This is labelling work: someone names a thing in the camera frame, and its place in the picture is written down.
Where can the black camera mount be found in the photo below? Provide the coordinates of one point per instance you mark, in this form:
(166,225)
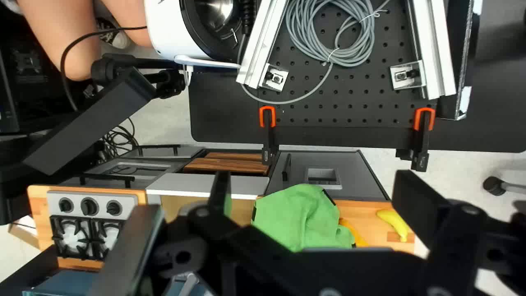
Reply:
(142,72)

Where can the green microfibre cloth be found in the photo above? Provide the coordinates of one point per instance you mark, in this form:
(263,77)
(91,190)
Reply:
(298,216)

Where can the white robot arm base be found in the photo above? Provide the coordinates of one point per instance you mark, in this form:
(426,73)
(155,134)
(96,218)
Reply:
(191,27)

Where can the person's bare forearm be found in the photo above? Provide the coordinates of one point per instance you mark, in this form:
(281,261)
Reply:
(60,27)

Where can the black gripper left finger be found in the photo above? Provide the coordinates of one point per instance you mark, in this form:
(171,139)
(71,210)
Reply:
(221,192)

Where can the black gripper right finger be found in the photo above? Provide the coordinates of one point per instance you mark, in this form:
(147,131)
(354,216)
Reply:
(420,207)

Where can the black round knob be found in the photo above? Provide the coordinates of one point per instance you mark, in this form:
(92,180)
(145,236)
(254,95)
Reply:
(495,185)

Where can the black perforated board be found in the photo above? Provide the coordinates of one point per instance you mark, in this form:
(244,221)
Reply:
(351,118)

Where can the aluminium extrusion profile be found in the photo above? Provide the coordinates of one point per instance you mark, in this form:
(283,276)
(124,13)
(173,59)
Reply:
(433,50)
(263,42)

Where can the silver metal strip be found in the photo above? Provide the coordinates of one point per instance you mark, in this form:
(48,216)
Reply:
(203,185)

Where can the dark wooden slatted board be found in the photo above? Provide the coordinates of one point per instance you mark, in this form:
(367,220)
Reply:
(231,164)

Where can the black flat slanted bar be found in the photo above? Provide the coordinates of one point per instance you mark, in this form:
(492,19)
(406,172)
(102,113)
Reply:
(88,126)

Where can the orange and black clamp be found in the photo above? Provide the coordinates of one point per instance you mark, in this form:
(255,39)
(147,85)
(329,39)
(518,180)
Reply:
(421,137)
(268,129)

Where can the black toy sink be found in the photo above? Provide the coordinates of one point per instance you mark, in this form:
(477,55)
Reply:
(339,165)

